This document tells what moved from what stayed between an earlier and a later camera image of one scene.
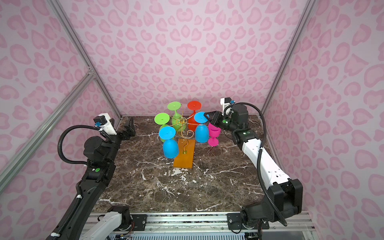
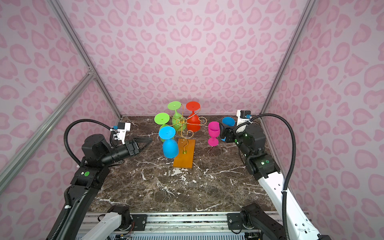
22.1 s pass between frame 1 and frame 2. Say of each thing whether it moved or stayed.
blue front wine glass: stayed
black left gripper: moved
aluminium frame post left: stayed
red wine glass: stayed
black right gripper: moved
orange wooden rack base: stayed
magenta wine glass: stayed
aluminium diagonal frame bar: stayed
